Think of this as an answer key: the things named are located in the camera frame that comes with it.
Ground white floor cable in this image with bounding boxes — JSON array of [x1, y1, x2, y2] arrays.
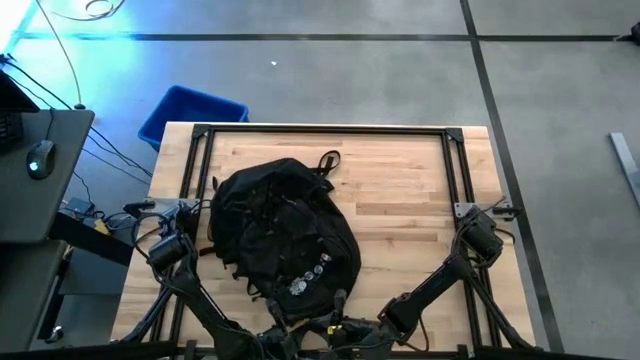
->
[[34, 0, 87, 110]]

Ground black desk cables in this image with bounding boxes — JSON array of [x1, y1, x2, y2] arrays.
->
[[0, 53, 154, 179]]

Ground dark floor object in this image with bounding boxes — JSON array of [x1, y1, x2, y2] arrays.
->
[[615, 20, 640, 45]]

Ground coiled white cable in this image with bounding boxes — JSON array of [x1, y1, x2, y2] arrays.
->
[[49, 0, 126, 22]]

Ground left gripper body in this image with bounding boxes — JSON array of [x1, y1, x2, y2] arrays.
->
[[257, 323, 307, 360]]

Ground grey metal bar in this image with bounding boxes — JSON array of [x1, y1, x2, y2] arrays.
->
[[608, 131, 640, 209]]

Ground black power adapter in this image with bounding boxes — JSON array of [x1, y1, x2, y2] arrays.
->
[[63, 197, 96, 217]]

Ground black laptop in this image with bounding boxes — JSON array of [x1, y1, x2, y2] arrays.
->
[[0, 68, 41, 154]]

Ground black backpack grey lining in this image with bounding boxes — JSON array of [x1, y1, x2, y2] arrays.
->
[[198, 149, 363, 327]]

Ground dark grey desk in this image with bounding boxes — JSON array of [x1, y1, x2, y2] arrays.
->
[[0, 108, 96, 245]]

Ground black aluminium table frame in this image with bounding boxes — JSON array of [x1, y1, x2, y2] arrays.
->
[[119, 123, 539, 360]]

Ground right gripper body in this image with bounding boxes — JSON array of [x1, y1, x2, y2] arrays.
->
[[312, 317, 389, 354]]

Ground blue plastic bin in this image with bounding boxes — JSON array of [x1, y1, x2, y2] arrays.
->
[[137, 84, 250, 152]]

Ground black computer mouse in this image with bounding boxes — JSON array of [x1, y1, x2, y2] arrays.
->
[[25, 139, 57, 181]]

